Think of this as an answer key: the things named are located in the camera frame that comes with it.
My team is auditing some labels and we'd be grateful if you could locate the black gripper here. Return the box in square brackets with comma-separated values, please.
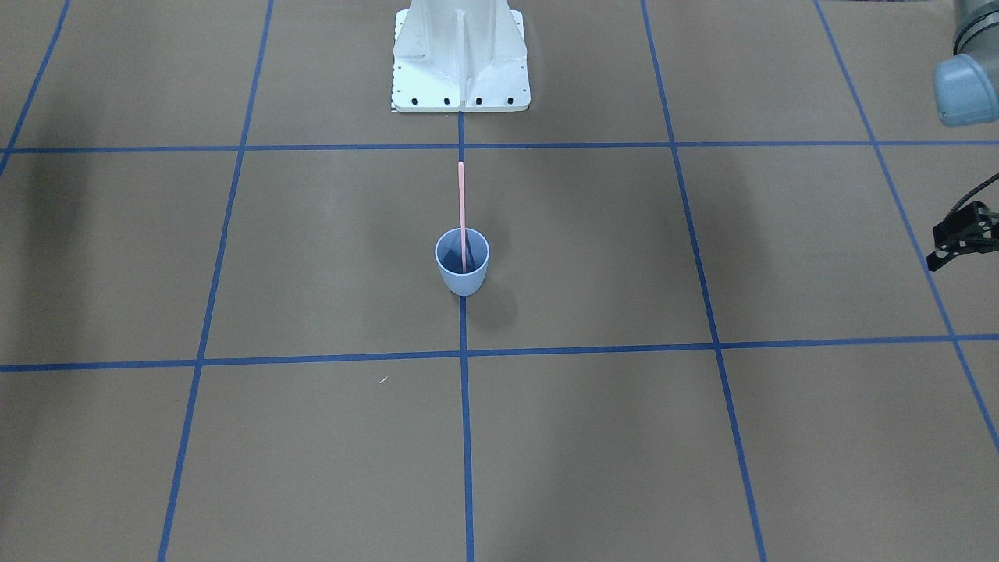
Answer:
[926, 201, 998, 272]

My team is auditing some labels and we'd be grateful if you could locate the light blue plastic cup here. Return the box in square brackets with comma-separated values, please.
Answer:
[434, 228, 490, 297]

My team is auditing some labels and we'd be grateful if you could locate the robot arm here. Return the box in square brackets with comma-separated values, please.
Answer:
[926, 1, 998, 272]

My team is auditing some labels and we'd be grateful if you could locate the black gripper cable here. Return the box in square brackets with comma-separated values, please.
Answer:
[943, 173, 999, 223]

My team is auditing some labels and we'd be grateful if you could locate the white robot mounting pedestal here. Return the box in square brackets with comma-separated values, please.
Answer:
[390, 1, 531, 113]

